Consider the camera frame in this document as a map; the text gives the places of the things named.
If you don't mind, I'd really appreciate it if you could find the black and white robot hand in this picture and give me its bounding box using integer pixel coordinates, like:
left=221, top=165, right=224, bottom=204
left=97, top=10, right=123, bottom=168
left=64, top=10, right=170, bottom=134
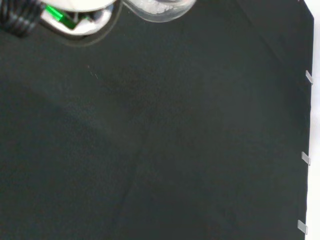
left=0, top=0, right=118, bottom=38

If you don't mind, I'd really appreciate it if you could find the black bench cloth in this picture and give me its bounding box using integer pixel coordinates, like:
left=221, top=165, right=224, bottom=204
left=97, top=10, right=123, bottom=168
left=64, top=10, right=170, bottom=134
left=0, top=0, right=315, bottom=240

